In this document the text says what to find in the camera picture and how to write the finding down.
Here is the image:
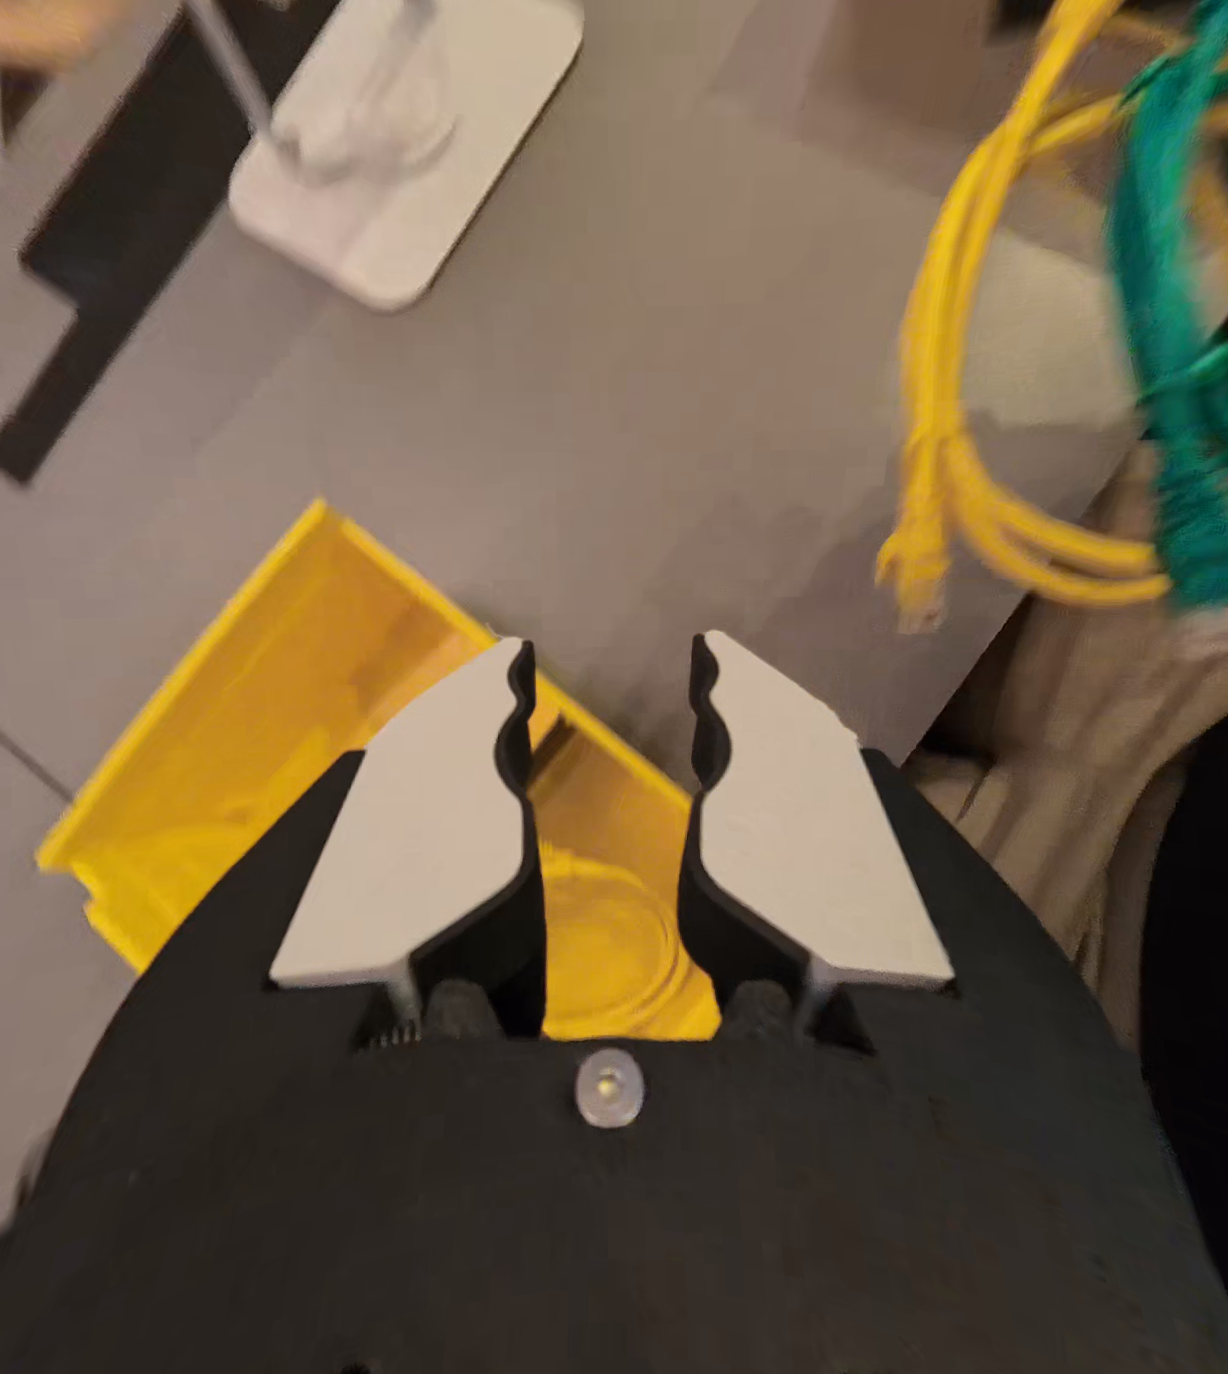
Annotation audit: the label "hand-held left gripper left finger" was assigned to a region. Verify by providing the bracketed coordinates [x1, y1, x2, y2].
[272, 637, 549, 1040]

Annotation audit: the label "white stand with clear legs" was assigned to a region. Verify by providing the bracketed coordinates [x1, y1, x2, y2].
[184, 0, 583, 314]

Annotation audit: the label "yellow ethernet cable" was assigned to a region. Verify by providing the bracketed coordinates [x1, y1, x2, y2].
[870, 0, 1228, 637]

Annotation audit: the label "yellow plastic bin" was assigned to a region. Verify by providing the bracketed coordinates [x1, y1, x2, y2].
[31, 496, 720, 1045]

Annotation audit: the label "green ethernet cable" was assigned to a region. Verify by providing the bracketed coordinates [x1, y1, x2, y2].
[1099, 0, 1228, 613]

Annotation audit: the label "person's black clothing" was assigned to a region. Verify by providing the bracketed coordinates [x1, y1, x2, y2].
[1137, 663, 1228, 1374]

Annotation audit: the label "person's beige pants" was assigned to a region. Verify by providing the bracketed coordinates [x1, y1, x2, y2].
[913, 452, 1228, 1053]

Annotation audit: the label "tan blurred object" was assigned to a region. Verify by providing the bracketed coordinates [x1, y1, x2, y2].
[0, 0, 104, 65]

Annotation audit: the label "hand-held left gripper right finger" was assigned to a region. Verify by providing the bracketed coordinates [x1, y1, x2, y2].
[678, 631, 959, 1040]

